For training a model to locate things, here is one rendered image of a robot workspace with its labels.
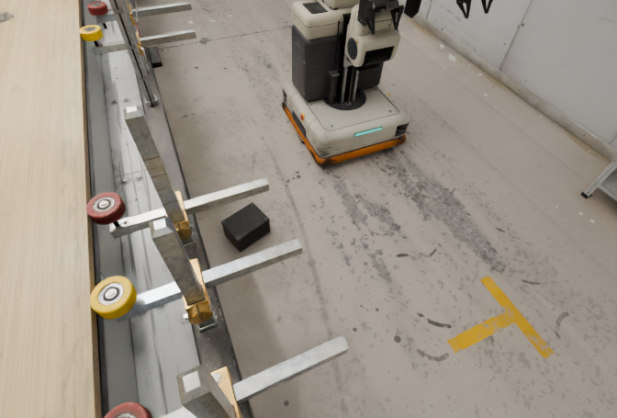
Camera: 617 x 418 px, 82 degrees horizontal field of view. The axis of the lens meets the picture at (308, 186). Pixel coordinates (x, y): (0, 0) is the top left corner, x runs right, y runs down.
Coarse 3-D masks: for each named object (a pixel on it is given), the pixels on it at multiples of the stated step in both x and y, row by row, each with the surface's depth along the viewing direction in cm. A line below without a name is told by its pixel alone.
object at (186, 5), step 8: (144, 8) 172; (152, 8) 172; (160, 8) 173; (168, 8) 174; (176, 8) 176; (184, 8) 177; (96, 16) 165; (104, 16) 165; (112, 16) 167; (144, 16) 172
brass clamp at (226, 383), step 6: (216, 372) 69; (222, 372) 69; (228, 372) 69; (222, 378) 68; (228, 378) 68; (222, 384) 68; (228, 384) 68; (222, 390) 67; (228, 390) 67; (228, 396) 66; (234, 396) 67; (234, 402) 66; (234, 408) 65; (240, 414) 66
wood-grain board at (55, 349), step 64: (0, 0) 164; (64, 0) 166; (0, 64) 128; (64, 64) 129; (0, 128) 105; (64, 128) 106; (0, 192) 89; (64, 192) 89; (0, 256) 77; (64, 256) 77; (0, 320) 68; (64, 320) 68; (0, 384) 61; (64, 384) 61
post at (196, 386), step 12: (192, 372) 43; (204, 372) 44; (180, 384) 43; (192, 384) 42; (204, 384) 43; (216, 384) 50; (180, 396) 42; (192, 396) 42; (204, 396) 43; (216, 396) 46; (192, 408) 44; (204, 408) 46; (216, 408) 49; (228, 408) 56
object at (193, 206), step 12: (264, 180) 105; (216, 192) 101; (228, 192) 102; (240, 192) 102; (252, 192) 104; (192, 204) 98; (204, 204) 99; (216, 204) 101; (144, 216) 95; (156, 216) 95; (120, 228) 92; (132, 228) 94; (144, 228) 96
